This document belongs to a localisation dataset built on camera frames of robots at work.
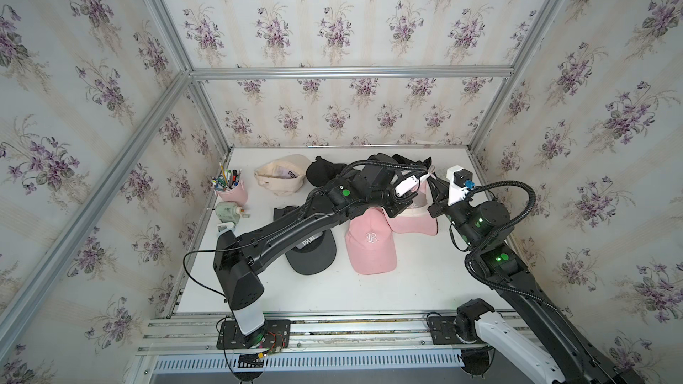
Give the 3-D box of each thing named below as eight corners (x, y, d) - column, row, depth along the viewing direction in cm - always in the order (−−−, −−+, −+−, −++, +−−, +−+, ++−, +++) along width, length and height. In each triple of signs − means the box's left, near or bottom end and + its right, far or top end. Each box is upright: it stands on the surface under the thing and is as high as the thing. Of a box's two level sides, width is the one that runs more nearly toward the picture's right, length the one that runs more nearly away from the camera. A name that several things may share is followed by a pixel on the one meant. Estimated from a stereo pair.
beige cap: (256, 200, 105) (250, 186, 98) (265, 167, 116) (260, 152, 109) (306, 200, 105) (304, 186, 98) (310, 167, 116) (308, 153, 109)
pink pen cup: (222, 205, 101) (209, 185, 92) (230, 183, 108) (219, 163, 99) (246, 206, 101) (235, 186, 92) (252, 183, 109) (243, 163, 99)
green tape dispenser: (219, 223, 96) (212, 214, 91) (223, 211, 99) (217, 201, 94) (247, 223, 96) (242, 214, 91) (251, 211, 99) (246, 201, 94)
